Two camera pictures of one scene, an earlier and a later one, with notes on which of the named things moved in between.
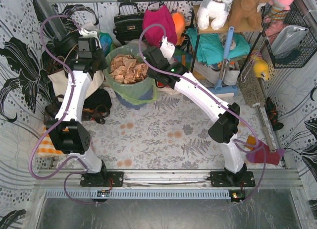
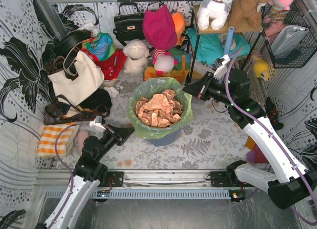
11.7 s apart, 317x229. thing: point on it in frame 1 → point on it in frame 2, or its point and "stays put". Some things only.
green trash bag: x=137 y=93 → x=151 y=86
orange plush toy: x=180 y=21 stays put
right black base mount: x=224 y=179 stays put
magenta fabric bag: x=154 y=34 stays put
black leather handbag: x=128 y=27 stays put
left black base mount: x=104 y=179 stays put
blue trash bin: x=148 y=95 → x=165 y=140
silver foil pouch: x=288 y=37 stays put
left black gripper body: x=67 y=44 → x=118 y=136
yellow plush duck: x=261 y=69 stays put
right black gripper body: x=150 y=56 → x=203 y=90
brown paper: x=124 y=69 → x=159 y=110
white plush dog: x=215 y=6 stays put
